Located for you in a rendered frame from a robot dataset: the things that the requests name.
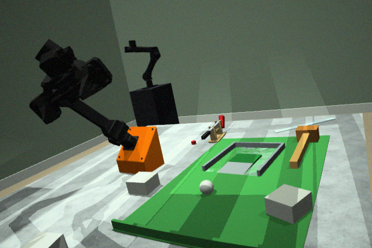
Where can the green putting mat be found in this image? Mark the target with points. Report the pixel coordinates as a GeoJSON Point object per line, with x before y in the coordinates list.
{"type": "Point", "coordinates": [235, 210]}

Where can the white golf ball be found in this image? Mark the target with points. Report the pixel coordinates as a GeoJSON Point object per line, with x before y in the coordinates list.
{"type": "Point", "coordinates": [206, 187]}

